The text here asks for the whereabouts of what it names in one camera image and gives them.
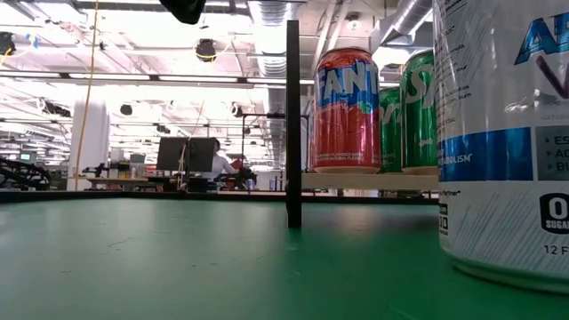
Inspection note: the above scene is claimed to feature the white Celsius can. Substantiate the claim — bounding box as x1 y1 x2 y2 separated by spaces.
433 0 569 295

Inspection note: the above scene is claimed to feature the silver ventilation duct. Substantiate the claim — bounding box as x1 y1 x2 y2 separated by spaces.
248 0 290 148

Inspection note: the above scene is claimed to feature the red Fanta soda can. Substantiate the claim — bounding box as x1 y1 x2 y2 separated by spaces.
307 100 317 173
313 46 381 174

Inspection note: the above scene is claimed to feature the black monitor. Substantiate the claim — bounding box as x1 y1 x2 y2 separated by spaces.
188 136 218 173
156 136 190 172

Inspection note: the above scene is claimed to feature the wooden shelf with black frame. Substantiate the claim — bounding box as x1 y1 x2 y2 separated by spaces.
286 20 441 228

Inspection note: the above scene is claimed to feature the green Sprite soda can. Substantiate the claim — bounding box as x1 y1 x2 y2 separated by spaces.
399 49 439 176
378 87 405 173

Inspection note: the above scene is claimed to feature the black ceiling dome camera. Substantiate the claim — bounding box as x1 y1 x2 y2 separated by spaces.
195 38 218 63

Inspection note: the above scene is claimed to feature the person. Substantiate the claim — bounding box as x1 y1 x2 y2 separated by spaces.
208 138 239 183

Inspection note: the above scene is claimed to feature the green table mat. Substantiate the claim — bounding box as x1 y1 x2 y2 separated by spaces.
0 197 569 320

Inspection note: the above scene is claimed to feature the wooden desk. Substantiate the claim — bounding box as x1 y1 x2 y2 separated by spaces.
86 176 150 191

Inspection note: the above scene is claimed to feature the white pillar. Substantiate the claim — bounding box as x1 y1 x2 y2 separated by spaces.
68 100 110 191

